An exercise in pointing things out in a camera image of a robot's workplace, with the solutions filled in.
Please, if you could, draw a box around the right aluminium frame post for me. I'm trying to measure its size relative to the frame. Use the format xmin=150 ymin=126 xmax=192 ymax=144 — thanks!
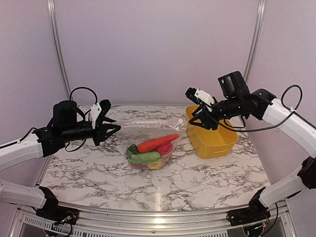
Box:
xmin=241 ymin=0 xmax=267 ymax=84

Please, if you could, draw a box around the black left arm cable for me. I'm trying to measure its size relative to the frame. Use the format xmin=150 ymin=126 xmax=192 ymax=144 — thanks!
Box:
xmin=0 ymin=86 xmax=98 ymax=153

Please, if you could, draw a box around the yellow toy pepper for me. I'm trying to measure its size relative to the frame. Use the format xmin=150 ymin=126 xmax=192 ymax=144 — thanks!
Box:
xmin=147 ymin=159 xmax=164 ymax=170

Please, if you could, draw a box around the aluminium frame post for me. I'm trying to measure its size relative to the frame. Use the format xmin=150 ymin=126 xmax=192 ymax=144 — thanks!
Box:
xmin=241 ymin=0 xmax=267 ymax=84
xmin=47 ymin=0 xmax=72 ymax=99

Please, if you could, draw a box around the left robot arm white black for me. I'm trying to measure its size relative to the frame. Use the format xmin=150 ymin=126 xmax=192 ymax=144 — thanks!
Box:
xmin=0 ymin=100 xmax=120 ymax=220

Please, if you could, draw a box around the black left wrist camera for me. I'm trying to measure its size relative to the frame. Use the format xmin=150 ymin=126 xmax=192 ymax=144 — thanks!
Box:
xmin=52 ymin=100 xmax=77 ymax=127

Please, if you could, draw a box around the red toy tomato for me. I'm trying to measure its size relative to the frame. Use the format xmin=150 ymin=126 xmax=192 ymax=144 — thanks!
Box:
xmin=155 ymin=143 xmax=173 ymax=156

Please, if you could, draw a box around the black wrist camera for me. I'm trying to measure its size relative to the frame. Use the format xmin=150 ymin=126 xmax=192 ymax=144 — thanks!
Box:
xmin=52 ymin=100 xmax=77 ymax=127
xmin=218 ymin=71 xmax=250 ymax=100

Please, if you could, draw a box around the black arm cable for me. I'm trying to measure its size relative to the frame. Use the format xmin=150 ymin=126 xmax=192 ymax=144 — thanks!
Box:
xmin=0 ymin=86 xmax=98 ymax=153
xmin=197 ymin=84 xmax=303 ymax=223

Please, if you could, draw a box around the clear zip top bag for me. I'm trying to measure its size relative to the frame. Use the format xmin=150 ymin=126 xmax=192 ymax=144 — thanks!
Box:
xmin=117 ymin=118 xmax=186 ymax=170

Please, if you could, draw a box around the red toy apple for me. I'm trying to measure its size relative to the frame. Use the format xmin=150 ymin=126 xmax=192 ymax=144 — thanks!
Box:
xmin=130 ymin=163 xmax=149 ymax=170

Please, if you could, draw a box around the dark green toy broccoli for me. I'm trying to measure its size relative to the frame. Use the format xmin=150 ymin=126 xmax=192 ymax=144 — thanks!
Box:
xmin=125 ymin=144 xmax=139 ymax=159

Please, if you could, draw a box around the front aluminium rail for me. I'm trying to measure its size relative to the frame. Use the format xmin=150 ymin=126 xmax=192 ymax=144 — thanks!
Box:
xmin=8 ymin=201 xmax=297 ymax=237

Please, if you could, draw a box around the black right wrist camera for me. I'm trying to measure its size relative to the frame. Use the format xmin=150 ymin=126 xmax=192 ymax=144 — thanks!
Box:
xmin=218 ymin=71 xmax=250 ymax=100

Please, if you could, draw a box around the yellow plastic basket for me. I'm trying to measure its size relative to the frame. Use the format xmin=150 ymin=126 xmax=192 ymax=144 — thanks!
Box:
xmin=185 ymin=104 xmax=238 ymax=159

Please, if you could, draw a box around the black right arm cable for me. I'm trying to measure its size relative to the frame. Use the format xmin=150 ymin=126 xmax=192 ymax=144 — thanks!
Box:
xmin=197 ymin=84 xmax=303 ymax=223

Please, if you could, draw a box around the green toy cucumber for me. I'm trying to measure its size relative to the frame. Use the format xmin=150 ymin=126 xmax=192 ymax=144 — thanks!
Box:
xmin=128 ymin=152 xmax=161 ymax=164

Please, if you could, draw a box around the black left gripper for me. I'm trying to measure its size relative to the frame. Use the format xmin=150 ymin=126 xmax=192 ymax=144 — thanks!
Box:
xmin=62 ymin=117 xmax=121 ymax=146

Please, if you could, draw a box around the red toy chili pepper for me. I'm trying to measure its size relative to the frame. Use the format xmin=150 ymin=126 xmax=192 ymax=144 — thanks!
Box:
xmin=137 ymin=134 xmax=179 ymax=153

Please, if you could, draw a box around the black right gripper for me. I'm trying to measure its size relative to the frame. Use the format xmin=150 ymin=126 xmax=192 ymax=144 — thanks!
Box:
xmin=189 ymin=95 xmax=243 ymax=130

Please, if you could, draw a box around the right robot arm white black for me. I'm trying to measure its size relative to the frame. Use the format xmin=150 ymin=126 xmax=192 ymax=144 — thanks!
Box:
xmin=185 ymin=88 xmax=316 ymax=221

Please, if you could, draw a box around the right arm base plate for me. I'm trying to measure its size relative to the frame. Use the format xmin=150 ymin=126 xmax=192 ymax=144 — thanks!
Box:
xmin=226 ymin=207 xmax=271 ymax=226

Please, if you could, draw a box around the left aluminium frame post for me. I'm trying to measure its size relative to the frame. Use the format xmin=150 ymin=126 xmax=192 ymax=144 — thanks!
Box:
xmin=47 ymin=0 xmax=72 ymax=99

